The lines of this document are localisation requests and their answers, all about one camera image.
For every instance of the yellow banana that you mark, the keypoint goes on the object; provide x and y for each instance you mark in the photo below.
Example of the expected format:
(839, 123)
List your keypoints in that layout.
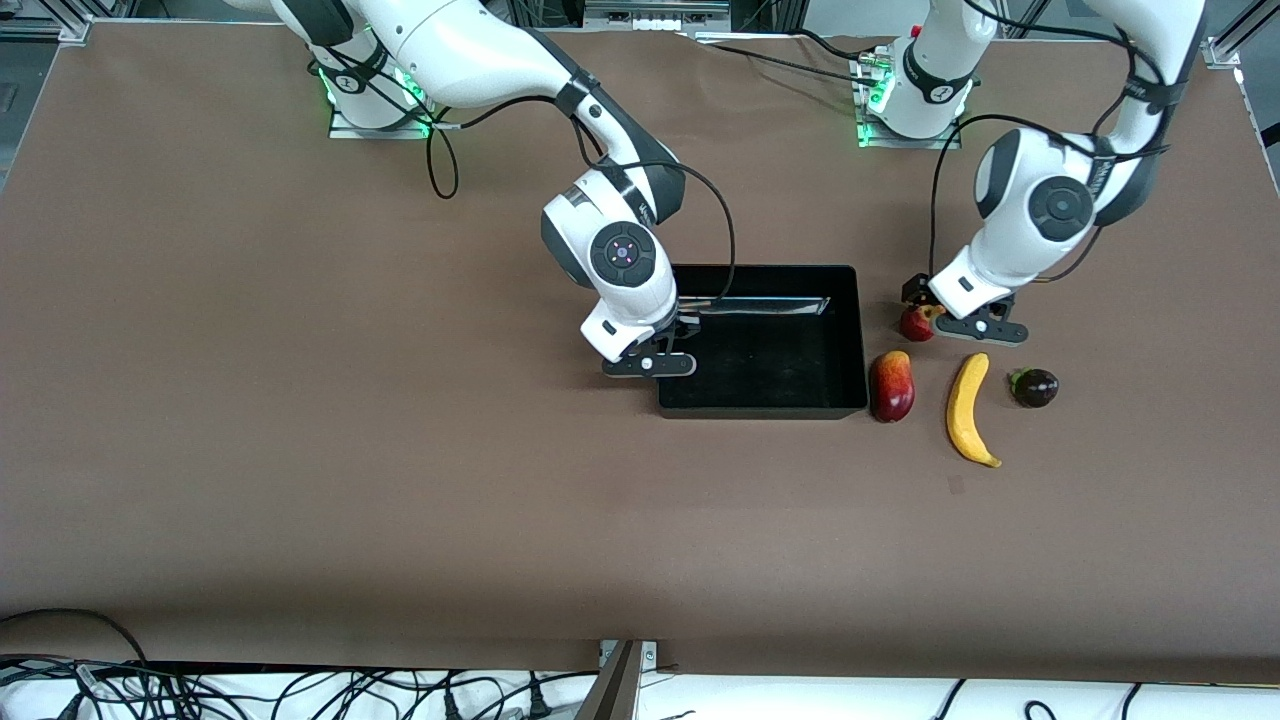
(965, 400)

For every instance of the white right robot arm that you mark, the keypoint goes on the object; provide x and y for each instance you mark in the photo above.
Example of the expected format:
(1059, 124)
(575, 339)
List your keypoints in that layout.
(470, 50)

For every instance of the aluminium frame profile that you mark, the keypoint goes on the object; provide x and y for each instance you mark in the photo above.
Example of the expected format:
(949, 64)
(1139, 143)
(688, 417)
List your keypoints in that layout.
(1228, 48)

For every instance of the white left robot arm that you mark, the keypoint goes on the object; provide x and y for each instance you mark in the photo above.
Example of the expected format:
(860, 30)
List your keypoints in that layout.
(1060, 205)

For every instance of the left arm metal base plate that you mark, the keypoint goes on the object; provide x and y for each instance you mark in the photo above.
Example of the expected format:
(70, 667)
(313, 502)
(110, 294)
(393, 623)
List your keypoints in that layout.
(875, 140)

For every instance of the white power strip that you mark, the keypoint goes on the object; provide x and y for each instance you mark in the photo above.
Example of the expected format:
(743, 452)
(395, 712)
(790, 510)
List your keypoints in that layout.
(655, 18)

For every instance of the dark purple eggplant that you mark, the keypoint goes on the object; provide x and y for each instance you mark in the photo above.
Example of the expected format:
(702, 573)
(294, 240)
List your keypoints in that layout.
(1036, 388)

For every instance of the red yellow mango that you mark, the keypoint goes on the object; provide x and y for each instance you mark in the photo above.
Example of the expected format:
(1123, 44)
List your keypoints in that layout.
(892, 388)

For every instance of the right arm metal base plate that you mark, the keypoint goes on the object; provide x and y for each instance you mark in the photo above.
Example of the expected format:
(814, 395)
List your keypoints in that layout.
(345, 128)

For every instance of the black plastic box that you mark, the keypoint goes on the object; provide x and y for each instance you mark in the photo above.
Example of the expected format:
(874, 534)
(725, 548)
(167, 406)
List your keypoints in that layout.
(780, 370)

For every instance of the silver metal bracket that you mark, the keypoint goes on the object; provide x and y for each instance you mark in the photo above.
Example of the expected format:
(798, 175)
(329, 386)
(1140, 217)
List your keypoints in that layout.
(650, 655)

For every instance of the dark grey metal bar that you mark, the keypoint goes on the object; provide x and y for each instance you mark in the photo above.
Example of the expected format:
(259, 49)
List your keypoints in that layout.
(615, 690)

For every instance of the red apple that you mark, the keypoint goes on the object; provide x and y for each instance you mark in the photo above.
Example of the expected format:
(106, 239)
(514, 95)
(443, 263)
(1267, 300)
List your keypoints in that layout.
(915, 328)

